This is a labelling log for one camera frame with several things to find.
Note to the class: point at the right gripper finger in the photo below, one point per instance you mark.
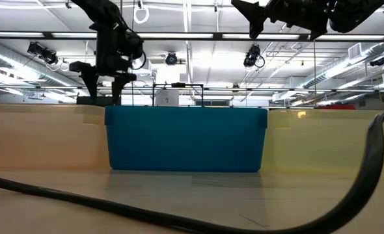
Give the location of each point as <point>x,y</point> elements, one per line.
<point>258,28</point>
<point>254,9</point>

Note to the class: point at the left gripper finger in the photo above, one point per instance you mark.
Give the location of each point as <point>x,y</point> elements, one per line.
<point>117,89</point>
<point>92,81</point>

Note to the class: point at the white box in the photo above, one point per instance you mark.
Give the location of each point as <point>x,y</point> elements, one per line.
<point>167,97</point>

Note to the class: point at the black spotlight cluster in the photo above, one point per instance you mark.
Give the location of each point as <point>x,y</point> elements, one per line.
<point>44,53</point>

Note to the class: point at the white ceiling vent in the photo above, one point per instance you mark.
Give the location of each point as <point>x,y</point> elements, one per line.
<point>354,51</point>

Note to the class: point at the blue plastic bin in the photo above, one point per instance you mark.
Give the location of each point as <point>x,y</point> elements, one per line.
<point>185,139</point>

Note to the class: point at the black ceiling spotlight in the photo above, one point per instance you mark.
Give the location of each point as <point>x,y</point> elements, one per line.
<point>377,61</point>

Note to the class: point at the red object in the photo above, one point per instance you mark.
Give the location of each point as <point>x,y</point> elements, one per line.
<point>336,107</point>

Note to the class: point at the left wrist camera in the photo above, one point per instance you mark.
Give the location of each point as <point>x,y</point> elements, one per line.
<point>135,45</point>

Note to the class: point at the black aluminium frame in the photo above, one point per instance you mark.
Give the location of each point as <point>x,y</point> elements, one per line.
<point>218,36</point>

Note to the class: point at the black round camera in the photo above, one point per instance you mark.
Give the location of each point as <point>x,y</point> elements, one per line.
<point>171,59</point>

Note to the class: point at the black rectangular stand frame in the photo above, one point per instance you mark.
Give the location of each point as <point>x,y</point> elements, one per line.
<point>179,85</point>

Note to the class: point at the silver ventilation duct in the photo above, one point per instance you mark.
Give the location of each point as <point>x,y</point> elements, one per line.
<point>16,63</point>
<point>341,66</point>

